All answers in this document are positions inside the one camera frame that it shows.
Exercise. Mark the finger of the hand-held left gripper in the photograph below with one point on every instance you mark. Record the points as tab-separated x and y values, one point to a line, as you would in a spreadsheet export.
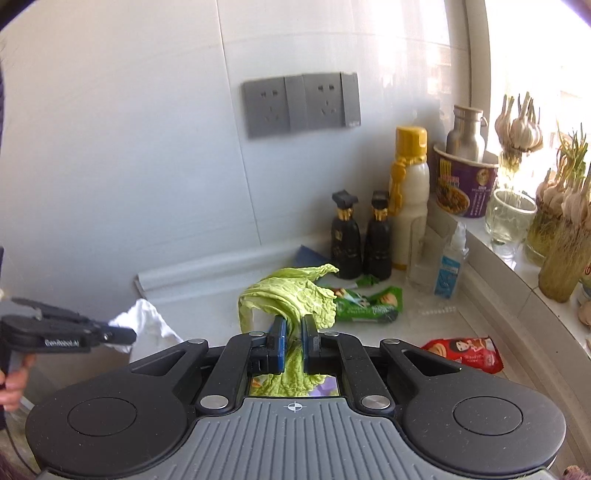
115	336
51	311

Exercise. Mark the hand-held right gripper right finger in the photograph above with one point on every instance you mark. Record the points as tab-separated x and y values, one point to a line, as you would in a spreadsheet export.
310	344

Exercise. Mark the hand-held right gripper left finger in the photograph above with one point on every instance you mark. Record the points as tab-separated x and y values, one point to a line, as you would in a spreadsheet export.
279	344

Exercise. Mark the white tissue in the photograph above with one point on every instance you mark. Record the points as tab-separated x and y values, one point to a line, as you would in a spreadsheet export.
147	321

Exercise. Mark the napa cabbage leaf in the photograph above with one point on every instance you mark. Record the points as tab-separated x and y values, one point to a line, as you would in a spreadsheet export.
286	295

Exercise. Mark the green snack packet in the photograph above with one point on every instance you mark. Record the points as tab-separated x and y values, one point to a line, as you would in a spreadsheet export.
369	305

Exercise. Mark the blue snack packet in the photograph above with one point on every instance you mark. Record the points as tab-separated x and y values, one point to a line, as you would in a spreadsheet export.
308	256

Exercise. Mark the red snack packet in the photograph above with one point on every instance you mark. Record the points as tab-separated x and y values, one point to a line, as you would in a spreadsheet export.
461	353

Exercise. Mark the person's right forearm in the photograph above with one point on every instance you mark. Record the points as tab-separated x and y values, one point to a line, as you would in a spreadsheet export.
579	474

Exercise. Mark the person's left hand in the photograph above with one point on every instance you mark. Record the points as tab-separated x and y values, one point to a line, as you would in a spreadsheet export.
13	390

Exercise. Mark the small green wrapper scrap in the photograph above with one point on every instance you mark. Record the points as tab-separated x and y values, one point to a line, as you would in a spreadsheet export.
369	281

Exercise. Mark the dark bottle gold collar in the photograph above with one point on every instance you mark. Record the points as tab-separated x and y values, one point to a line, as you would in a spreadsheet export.
378	244
345	240

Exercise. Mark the white beaded strip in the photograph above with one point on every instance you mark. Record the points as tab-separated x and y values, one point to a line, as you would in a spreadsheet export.
436	310

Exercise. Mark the clear plastic container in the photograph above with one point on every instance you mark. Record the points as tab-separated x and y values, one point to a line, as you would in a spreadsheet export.
422	263

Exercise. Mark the small clear blue-label bottle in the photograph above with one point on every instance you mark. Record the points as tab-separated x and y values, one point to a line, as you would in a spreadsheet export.
450	274

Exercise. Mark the white bottle yellow cap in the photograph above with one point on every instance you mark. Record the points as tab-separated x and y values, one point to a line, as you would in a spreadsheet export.
410	194

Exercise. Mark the purple instant noodle cup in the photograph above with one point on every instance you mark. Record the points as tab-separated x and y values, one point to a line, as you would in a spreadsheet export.
466	189

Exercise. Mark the glass cup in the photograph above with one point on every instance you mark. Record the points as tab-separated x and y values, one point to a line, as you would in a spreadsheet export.
510	217

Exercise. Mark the stainless steel flask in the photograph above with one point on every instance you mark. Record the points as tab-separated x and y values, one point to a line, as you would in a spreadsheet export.
465	136

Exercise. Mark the sprouting garlic bunch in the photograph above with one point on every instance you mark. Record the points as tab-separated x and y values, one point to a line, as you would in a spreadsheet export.
561	230
519	129

